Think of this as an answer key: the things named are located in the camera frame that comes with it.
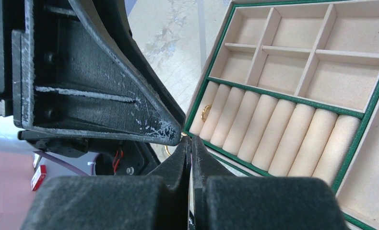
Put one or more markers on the green jewelry box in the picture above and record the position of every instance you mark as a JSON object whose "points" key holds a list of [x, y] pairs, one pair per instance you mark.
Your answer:
{"points": [[291, 88]]}

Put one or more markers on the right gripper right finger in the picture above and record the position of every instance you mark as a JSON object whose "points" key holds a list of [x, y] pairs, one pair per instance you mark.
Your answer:
{"points": [[224, 201]]}

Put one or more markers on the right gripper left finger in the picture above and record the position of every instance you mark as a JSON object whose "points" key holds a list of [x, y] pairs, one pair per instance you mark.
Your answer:
{"points": [[157, 201]]}

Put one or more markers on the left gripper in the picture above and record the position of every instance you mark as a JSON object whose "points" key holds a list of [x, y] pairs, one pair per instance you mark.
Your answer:
{"points": [[70, 79]]}

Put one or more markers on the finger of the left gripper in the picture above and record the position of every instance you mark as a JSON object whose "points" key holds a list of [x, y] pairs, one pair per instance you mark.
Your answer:
{"points": [[114, 17]]}

